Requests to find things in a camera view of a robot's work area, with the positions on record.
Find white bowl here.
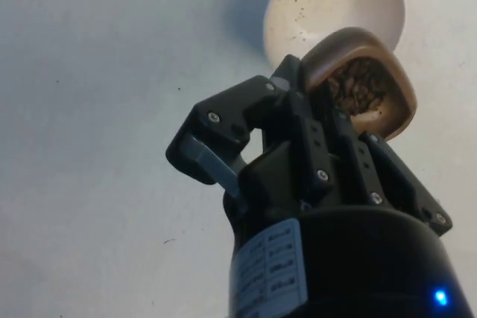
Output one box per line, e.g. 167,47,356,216
263,0,407,70

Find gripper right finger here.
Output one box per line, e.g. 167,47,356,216
329,108,455,238

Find brown cup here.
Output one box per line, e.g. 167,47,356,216
302,26,415,142

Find coffee beans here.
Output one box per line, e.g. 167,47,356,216
326,57,387,115

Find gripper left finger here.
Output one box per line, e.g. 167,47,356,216
165,54,334,208

